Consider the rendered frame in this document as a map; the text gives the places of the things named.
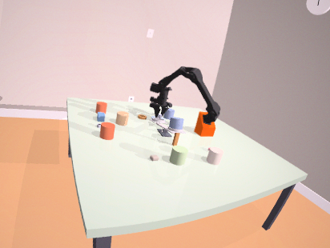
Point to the light blue block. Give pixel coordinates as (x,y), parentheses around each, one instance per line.
(100,117)

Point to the orange ring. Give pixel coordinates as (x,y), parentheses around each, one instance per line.
(140,116)

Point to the blue cup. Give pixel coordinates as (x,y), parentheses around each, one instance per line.
(176,123)
(169,113)

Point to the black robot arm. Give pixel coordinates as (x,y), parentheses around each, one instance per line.
(196,77)

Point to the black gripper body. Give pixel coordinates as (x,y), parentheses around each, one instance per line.
(162,101)

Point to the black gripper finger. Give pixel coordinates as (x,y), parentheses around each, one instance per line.
(156,112)
(163,110)

